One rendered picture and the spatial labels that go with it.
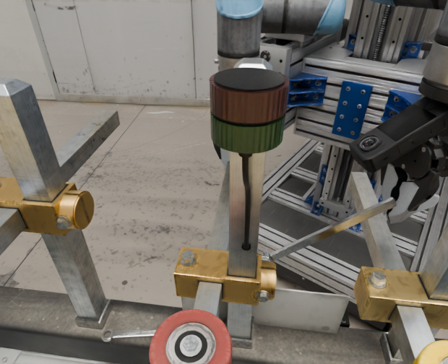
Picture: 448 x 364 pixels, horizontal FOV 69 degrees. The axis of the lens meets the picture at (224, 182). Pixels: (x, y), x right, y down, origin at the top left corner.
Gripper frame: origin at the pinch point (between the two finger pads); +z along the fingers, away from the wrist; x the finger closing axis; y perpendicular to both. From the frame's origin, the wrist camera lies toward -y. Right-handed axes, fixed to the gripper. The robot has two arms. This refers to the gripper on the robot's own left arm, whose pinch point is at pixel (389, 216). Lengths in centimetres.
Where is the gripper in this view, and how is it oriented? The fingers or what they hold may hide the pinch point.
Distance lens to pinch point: 54.8
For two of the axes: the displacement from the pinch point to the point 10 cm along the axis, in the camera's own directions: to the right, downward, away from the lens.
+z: 0.0, 8.1, 5.8
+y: 9.8, -1.3, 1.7
